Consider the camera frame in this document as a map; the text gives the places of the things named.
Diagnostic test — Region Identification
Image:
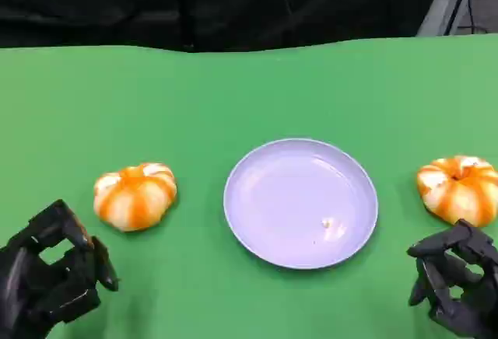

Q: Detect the black cable on floor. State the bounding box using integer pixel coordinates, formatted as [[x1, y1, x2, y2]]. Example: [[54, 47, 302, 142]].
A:
[[455, 0, 498, 35]]

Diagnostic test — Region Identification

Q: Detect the green table cloth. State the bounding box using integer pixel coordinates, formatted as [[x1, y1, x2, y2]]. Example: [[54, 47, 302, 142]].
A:
[[0, 33, 498, 339]]

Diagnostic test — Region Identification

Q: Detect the orange and white bread roll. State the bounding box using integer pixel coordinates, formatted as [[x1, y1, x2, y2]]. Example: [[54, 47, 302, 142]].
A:
[[416, 155, 498, 228], [93, 163, 178, 232]]

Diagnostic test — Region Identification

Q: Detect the lilac plate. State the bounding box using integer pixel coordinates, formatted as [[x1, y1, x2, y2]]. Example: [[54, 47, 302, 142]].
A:
[[223, 138, 379, 270]]

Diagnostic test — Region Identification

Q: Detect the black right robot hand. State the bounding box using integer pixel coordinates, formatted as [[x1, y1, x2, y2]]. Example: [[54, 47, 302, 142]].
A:
[[406, 218, 498, 339]]

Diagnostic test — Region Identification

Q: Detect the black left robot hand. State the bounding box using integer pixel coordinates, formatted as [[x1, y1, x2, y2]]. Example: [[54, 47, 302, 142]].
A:
[[0, 199, 120, 339]]

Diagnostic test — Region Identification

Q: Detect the black backdrop curtain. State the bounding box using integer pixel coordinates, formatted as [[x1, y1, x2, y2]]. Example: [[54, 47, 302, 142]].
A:
[[0, 0, 446, 53]]

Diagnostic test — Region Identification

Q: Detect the grey metal frame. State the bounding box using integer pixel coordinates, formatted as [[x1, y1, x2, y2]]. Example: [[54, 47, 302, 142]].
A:
[[416, 0, 486, 37]]

